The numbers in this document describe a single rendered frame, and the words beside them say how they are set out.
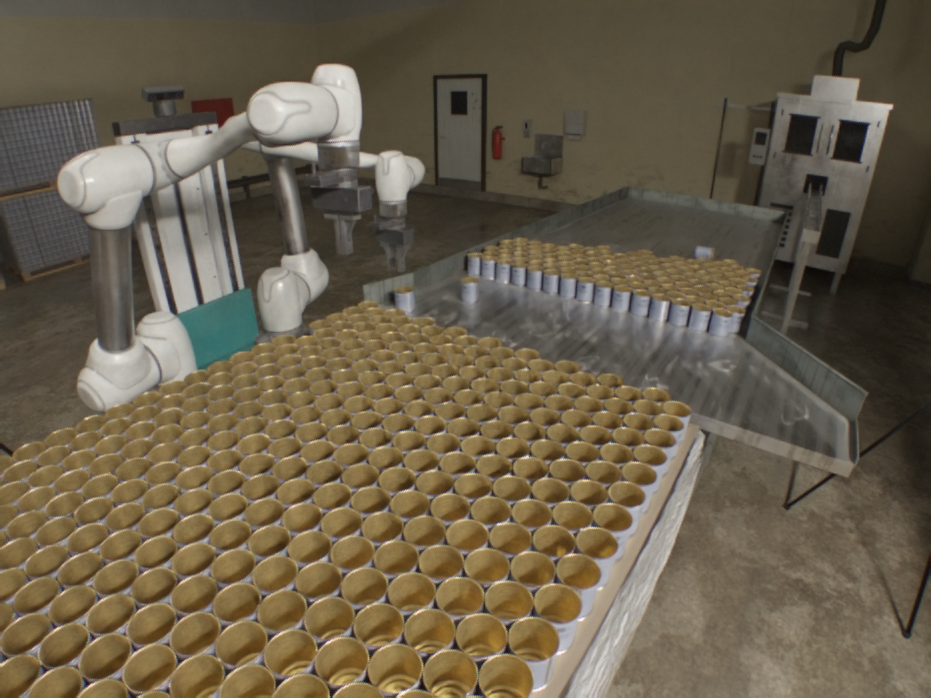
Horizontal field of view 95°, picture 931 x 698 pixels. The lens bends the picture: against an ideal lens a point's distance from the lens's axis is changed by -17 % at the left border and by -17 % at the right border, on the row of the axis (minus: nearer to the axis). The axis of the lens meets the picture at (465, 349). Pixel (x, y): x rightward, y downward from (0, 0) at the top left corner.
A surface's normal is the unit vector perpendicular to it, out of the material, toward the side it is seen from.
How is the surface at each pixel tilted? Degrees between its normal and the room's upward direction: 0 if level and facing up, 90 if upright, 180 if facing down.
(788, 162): 90
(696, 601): 0
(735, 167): 90
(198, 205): 90
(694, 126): 90
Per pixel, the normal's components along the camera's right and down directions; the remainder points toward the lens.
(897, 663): 0.00, -0.88
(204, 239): 0.83, 0.25
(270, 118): -0.17, 0.40
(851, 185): -0.58, 0.38
